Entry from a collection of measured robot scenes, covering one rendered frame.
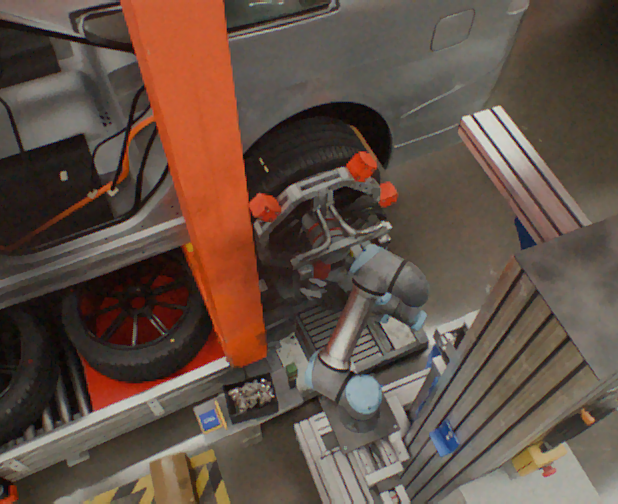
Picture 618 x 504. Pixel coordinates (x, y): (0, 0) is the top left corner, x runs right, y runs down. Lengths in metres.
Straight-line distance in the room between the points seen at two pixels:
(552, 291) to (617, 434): 2.33
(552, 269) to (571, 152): 3.12
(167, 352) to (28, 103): 1.28
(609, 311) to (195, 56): 0.86
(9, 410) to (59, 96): 1.38
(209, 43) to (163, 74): 0.11
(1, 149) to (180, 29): 1.98
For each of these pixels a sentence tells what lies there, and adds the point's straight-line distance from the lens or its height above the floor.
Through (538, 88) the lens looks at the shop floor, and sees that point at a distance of 4.54.
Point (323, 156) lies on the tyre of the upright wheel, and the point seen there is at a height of 1.17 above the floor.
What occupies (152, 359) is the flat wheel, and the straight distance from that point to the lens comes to 2.67.
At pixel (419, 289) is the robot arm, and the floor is 1.31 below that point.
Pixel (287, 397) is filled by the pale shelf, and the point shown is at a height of 0.45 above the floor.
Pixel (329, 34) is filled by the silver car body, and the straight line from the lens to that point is 2.08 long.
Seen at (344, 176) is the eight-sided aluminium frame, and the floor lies 1.12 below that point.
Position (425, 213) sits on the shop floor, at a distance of 3.63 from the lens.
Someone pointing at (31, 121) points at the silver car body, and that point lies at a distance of 3.02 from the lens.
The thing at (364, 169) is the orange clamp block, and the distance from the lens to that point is 2.30.
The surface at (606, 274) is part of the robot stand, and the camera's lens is 1.15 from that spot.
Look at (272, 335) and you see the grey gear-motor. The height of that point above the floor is 0.35.
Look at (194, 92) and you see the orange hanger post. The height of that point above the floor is 2.05.
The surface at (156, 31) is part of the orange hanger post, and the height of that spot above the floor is 2.21.
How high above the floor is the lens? 2.92
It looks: 59 degrees down
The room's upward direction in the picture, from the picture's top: 1 degrees clockwise
